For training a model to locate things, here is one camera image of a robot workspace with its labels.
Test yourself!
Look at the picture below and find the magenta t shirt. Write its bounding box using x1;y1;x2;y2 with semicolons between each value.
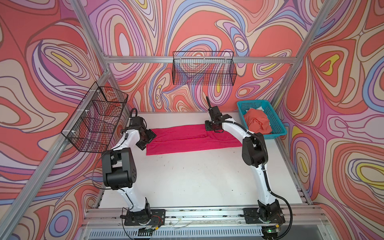
147;125;242;156

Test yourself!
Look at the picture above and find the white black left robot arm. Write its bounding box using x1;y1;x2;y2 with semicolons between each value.
101;108;157;226

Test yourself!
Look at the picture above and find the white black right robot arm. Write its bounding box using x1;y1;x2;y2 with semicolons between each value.
205;97;293;240

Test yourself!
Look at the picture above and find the coral red t shirt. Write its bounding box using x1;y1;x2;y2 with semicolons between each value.
244;109;272;135

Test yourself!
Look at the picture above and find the teal plastic basket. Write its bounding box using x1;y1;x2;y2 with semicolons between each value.
237;100;287;140

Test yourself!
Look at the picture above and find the aluminium horizontal back bar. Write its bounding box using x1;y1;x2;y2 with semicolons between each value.
104;56;298;64

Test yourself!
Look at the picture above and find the black wire basket back wall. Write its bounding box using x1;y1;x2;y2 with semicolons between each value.
172;51;238;86

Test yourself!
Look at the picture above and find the black wire basket wall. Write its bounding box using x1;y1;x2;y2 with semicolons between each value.
172;51;238;86
61;83;128;153

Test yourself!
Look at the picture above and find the black wire basket left wall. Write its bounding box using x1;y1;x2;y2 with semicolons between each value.
61;83;128;153

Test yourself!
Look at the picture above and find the aluminium frame corner post right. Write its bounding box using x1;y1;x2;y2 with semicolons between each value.
271;0;337;110

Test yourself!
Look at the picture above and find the aluminium frame corner post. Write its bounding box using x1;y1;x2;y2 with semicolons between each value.
70;0;133;115
271;0;337;110

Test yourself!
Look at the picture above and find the aluminium frame corner post left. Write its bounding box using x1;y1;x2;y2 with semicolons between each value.
70;0;133;115

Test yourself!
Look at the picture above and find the aluminium left wall bar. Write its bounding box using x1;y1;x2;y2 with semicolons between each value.
0;70;112;240

